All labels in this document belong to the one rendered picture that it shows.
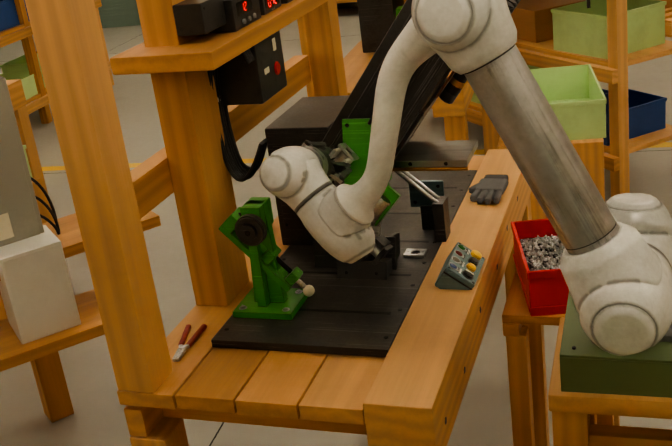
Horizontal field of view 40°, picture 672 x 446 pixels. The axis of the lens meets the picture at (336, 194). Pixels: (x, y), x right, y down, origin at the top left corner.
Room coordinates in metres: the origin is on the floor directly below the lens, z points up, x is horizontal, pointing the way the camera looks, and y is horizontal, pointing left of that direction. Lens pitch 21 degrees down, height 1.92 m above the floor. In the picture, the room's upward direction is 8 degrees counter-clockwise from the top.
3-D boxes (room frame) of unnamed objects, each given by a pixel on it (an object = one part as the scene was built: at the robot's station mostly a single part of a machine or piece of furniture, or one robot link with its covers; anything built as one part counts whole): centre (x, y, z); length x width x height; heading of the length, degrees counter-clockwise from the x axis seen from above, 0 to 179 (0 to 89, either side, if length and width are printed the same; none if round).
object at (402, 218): (2.34, -0.06, 0.89); 1.10 x 0.42 x 0.02; 159
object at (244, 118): (2.46, 0.28, 1.23); 1.30 x 0.05 x 0.09; 159
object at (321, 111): (2.48, 0.03, 1.07); 0.30 x 0.18 x 0.34; 159
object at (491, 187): (2.57, -0.45, 0.91); 0.20 x 0.11 x 0.03; 157
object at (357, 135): (2.24, -0.10, 1.17); 0.13 x 0.12 x 0.20; 159
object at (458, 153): (2.37, -0.18, 1.11); 0.39 x 0.16 x 0.03; 69
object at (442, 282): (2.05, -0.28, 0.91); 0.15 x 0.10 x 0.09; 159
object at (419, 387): (2.24, -0.33, 0.82); 1.50 x 0.14 x 0.15; 159
